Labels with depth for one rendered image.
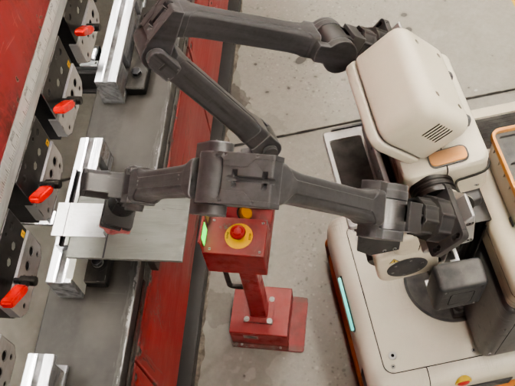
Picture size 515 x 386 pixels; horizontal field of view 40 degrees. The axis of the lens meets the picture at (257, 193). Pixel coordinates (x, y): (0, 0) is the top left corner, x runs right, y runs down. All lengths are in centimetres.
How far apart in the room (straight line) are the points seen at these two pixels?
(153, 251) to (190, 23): 51
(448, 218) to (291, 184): 40
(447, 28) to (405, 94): 201
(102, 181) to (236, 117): 32
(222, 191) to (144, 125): 94
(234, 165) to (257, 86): 207
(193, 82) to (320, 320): 130
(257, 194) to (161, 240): 63
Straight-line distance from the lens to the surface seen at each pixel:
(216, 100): 148
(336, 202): 111
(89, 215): 165
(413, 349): 221
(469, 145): 140
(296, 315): 252
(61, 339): 169
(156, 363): 193
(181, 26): 135
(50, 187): 138
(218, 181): 101
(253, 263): 181
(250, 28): 141
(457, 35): 325
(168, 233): 158
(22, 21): 138
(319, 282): 258
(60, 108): 143
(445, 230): 133
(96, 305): 169
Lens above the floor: 238
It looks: 60 degrees down
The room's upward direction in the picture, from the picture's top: 10 degrees counter-clockwise
